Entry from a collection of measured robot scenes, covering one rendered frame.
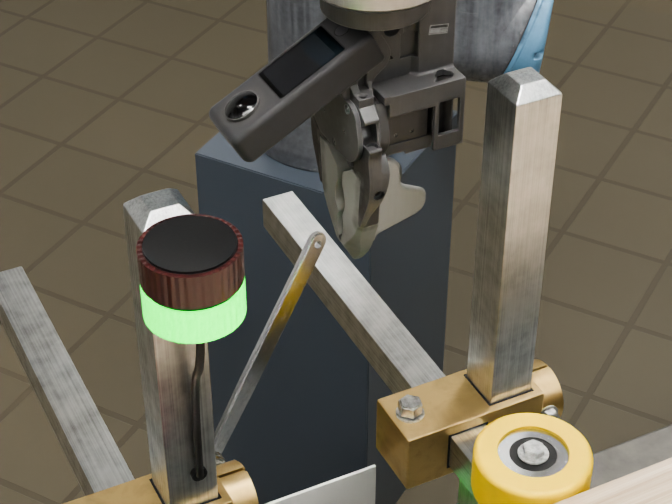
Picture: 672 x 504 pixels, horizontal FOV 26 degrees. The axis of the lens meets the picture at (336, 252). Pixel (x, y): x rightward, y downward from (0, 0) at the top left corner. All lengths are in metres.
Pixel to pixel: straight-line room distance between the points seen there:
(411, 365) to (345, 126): 0.23
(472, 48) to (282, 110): 0.78
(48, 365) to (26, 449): 1.19
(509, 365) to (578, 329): 1.46
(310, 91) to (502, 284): 0.19
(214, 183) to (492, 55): 0.40
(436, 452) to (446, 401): 0.04
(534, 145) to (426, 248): 1.01
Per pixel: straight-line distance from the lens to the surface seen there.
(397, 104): 0.96
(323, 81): 0.93
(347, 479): 1.11
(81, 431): 1.08
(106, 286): 2.61
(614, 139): 3.02
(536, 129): 0.94
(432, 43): 0.97
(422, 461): 1.07
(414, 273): 1.94
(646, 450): 1.30
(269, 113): 0.93
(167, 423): 0.94
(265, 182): 1.79
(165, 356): 0.90
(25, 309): 1.19
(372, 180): 0.96
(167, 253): 0.81
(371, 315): 1.16
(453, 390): 1.09
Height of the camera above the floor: 1.60
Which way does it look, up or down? 37 degrees down
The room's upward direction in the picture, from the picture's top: straight up
